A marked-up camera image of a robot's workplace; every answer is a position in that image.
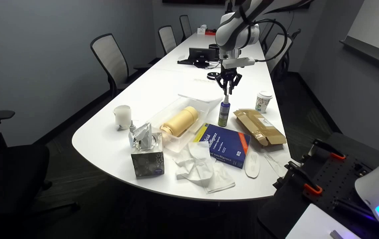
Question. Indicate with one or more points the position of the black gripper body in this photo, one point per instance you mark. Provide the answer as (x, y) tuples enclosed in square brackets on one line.
[(229, 74)]

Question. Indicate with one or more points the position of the clear bottle lid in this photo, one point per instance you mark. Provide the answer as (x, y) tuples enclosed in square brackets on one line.
[(226, 98)]

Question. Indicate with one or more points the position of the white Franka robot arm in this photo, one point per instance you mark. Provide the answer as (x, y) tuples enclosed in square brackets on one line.
[(237, 33)]

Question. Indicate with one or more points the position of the blue bottle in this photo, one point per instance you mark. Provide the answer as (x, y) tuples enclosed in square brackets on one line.
[(223, 115)]

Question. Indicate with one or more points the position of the coffee cup with white lid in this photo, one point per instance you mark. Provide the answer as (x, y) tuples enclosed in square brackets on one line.
[(263, 103)]

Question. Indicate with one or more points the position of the round black speaker puck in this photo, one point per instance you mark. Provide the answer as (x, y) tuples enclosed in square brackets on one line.
[(211, 75)]

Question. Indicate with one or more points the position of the black conference phone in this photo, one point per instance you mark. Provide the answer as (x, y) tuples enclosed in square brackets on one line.
[(197, 55)]

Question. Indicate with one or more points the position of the small red item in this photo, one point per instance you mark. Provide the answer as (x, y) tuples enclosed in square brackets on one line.
[(211, 31)]

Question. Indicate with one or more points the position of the brown cardboard box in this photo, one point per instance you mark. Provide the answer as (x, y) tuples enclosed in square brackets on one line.
[(259, 127)]

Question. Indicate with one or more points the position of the small white box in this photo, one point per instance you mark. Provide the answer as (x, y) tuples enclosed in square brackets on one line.
[(201, 29)]

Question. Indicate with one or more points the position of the yellow cylindrical roll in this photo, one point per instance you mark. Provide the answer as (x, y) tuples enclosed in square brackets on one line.
[(181, 120)]

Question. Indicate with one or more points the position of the blue book with orange tabs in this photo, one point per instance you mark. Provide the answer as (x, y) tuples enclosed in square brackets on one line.
[(223, 143)]

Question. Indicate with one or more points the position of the mesh back office chair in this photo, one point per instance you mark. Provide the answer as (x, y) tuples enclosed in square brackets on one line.
[(109, 54), (167, 38), (185, 24)]

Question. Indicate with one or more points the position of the white oval pad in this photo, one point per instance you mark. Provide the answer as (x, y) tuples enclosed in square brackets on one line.
[(251, 166)]

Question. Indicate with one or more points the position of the clear plastic bag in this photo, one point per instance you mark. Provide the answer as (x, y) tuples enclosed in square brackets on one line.
[(273, 160)]

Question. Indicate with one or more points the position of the white face mask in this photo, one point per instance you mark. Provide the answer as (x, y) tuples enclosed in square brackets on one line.
[(199, 170)]

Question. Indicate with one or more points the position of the white paper napkin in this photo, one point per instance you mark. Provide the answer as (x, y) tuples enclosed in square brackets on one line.
[(222, 180)]

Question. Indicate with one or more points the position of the small paper cup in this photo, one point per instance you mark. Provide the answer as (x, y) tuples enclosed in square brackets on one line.
[(122, 116)]

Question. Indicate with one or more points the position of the grey tissue box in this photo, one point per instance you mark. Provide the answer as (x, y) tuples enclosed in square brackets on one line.
[(148, 160)]

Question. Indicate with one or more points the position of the black mounting board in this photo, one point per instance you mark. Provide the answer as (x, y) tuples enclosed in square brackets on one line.
[(330, 196)]

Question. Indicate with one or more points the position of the white paper sheet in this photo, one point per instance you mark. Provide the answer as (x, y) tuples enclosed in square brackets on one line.
[(316, 225)]

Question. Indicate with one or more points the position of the black office chair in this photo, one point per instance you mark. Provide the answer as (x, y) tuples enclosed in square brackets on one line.
[(7, 176)]

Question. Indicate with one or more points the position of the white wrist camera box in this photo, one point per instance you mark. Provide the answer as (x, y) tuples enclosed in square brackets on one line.
[(242, 62)]

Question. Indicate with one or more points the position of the white wall board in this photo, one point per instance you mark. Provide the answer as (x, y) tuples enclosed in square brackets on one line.
[(375, 26)]

